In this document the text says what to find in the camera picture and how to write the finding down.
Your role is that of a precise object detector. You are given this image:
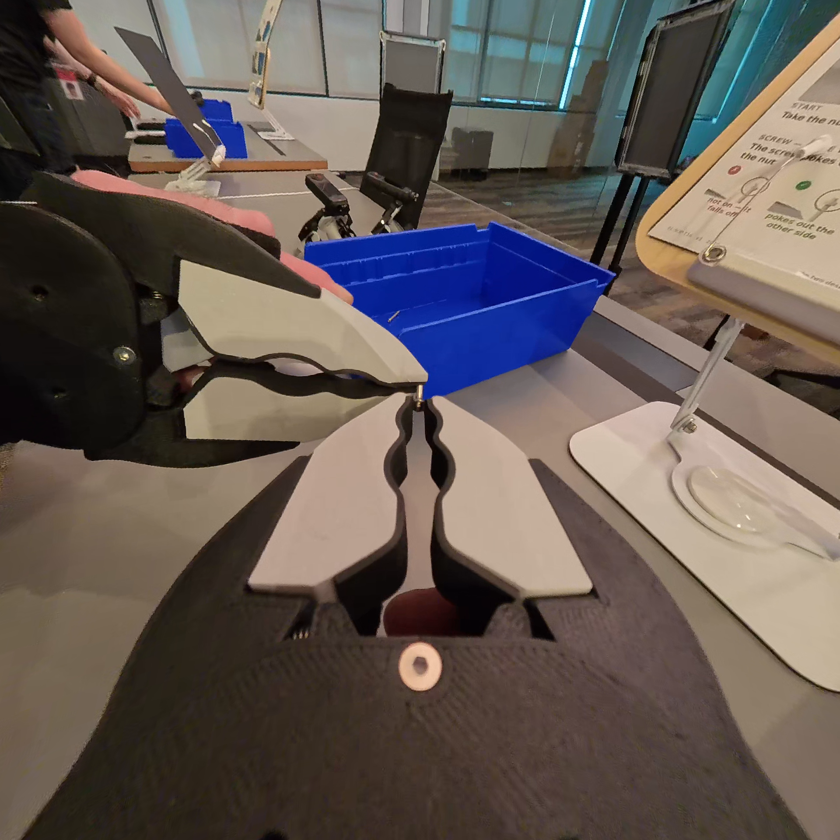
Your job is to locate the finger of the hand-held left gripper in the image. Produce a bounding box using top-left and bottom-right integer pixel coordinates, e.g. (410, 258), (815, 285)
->
(184, 377), (401, 442)
(176, 259), (429, 395)

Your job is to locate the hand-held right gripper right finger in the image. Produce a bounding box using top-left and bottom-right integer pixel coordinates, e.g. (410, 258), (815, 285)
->
(423, 395), (595, 601)

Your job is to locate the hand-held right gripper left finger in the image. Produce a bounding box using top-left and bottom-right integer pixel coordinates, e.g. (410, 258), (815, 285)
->
(248, 394), (409, 601)

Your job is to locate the blue plastic bin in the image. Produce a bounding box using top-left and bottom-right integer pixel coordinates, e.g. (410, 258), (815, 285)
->
(303, 222), (618, 399)

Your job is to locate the wooden desk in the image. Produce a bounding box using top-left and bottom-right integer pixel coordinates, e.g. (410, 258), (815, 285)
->
(128, 128), (329, 173)

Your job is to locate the person's right hand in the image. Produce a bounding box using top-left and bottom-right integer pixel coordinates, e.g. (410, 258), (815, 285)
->
(382, 588), (460, 636)

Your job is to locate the person's left hand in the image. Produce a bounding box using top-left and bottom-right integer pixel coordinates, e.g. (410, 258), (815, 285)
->
(71, 168), (355, 395)

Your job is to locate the black mesh office chair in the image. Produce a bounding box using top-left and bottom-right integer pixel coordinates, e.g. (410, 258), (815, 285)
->
(360, 83), (455, 234)

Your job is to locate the clear acrylic board stand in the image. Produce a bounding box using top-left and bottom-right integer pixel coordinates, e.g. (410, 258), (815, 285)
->
(666, 317), (840, 562)

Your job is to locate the dark grey storage box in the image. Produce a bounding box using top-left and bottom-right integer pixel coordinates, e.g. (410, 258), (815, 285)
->
(449, 128), (495, 177)

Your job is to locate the wooden instruction board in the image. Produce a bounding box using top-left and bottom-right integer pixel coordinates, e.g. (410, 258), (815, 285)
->
(248, 0), (296, 140)
(635, 13), (840, 365)

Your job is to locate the dark slanted board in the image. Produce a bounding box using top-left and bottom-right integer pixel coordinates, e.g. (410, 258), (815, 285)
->
(115, 26), (227, 168)

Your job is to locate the silver framed panel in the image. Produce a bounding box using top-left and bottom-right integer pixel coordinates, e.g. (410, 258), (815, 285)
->
(379, 31), (447, 96)

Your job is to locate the cardboard box stack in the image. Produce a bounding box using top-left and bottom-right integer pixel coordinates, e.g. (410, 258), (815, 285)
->
(546, 59), (609, 173)

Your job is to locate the black framed panel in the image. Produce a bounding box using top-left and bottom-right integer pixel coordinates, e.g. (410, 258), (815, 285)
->
(589, 0), (737, 265)

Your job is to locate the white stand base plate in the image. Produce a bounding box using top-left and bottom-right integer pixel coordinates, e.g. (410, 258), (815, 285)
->
(569, 400), (840, 693)

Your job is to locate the black camera on white mount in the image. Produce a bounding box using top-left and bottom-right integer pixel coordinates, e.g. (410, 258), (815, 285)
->
(363, 172), (419, 234)
(298, 174), (358, 245)

